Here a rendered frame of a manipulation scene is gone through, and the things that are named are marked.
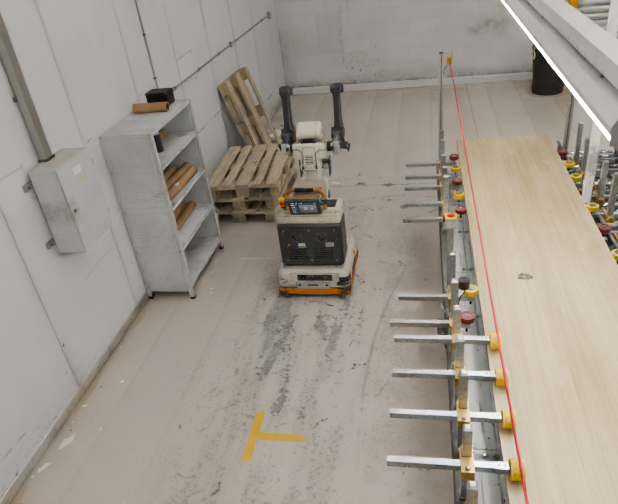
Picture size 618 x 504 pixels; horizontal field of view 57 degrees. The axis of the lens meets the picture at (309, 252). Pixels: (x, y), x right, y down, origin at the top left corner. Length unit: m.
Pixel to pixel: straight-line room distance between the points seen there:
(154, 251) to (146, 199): 0.50
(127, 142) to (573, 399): 3.51
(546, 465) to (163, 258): 3.56
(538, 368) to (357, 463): 1.30
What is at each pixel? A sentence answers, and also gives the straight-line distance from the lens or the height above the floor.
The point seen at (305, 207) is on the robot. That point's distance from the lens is 4.47.
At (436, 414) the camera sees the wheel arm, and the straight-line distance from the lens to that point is 2.57.
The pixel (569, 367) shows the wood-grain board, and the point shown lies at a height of 0.90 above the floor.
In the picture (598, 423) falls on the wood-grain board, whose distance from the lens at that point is 2.74.
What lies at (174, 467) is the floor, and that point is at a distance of 3.86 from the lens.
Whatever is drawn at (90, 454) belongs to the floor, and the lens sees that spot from 4.17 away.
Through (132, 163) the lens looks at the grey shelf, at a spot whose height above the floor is 1.32.
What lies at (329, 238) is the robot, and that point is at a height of 0.56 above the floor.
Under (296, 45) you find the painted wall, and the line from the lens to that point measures 10.64.
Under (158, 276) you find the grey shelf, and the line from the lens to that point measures 5.20.
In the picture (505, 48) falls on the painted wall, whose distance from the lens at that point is 10.57.
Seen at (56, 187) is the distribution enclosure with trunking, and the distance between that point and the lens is 3.96.
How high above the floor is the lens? 2.85
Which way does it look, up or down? 31 degrees down
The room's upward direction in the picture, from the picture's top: 7 degrees counter-clockwise
